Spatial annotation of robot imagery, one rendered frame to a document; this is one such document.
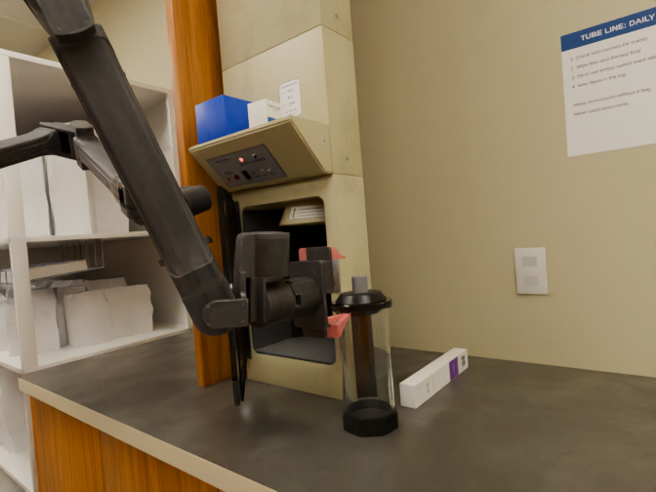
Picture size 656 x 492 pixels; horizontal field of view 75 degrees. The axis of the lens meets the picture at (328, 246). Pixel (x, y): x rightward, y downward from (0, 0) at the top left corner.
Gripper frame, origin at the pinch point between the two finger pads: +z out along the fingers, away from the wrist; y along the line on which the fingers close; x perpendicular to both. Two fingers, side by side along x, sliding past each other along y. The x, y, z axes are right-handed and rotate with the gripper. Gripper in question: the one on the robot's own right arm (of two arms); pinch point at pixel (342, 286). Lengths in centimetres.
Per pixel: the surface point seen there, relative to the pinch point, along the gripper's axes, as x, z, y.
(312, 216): 18.0, 15.4, 13.6
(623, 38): -39, 55, 45
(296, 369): 24.1, 12.2, -20.6
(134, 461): 48, -15, -35
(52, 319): 146, 5, -14
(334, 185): 9.0, 12.1, 18.9
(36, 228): 149, 3, 22
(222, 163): 33.5, 3.9, 27.0
